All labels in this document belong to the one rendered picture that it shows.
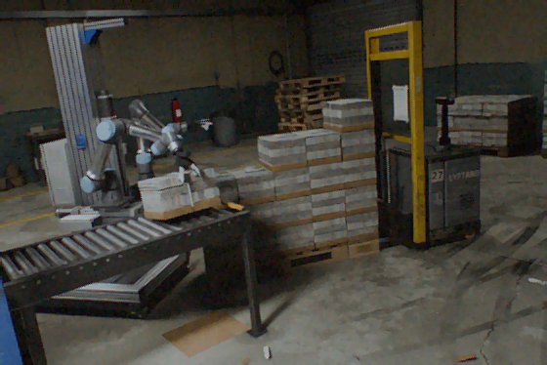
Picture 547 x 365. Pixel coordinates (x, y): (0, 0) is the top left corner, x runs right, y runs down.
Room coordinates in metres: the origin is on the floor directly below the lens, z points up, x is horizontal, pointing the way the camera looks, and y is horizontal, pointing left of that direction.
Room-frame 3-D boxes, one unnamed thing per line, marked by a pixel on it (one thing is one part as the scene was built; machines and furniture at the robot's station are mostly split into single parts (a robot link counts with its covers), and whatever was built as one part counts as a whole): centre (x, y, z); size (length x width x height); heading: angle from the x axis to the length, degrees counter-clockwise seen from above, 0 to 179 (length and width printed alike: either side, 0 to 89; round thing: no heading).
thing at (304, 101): (10.56, -1.02, 0.65); 1.33 x 0.94 x 1.30; 131
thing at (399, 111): (4.13, -1.11, 1.28); 0.57 x 0.01 x 0.65; 15
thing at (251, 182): (3.82, 0.02, 0.42); 1.17 x 0.39 x 0.83; 105
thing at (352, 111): (4.01, -0.68, 0.65); 0.39 x 0.30 x 1.29; 15
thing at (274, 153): (3.86, -0.10, 0.95); 0.38 x 0.29 x 0.23; 16
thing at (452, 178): (4.23, -1.45, 0.40); 0.69 x 0.55 x 0.80; 15
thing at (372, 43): (4.44, -1.01, 0.97); 0.09 x 0.09 x 1.75; 15
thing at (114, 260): (2.38, 0.69, 0.74); 1.34 x 0.05 x 0.12; 127
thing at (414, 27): (3.81, -1.18, 0.97); 0.09 x 0.09 x 1.75; 15
